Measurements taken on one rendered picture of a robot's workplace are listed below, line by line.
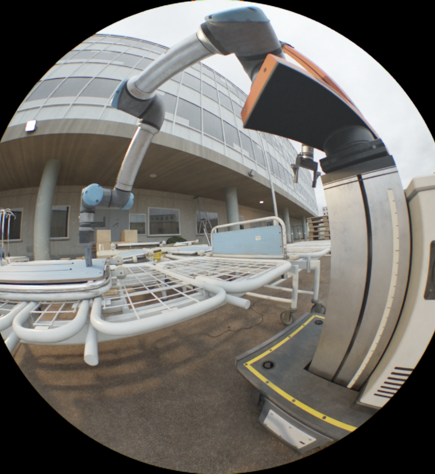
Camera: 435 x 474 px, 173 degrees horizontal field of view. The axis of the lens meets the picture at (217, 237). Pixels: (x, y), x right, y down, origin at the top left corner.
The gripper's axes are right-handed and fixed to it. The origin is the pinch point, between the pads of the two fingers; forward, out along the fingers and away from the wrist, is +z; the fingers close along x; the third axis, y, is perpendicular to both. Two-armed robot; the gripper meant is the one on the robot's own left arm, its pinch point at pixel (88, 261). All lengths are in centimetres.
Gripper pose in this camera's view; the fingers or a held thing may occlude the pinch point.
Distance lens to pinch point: 71.2
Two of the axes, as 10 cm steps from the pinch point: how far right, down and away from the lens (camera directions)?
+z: 0.1, 10.0, 0.3
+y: -7.6, 0.3, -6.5
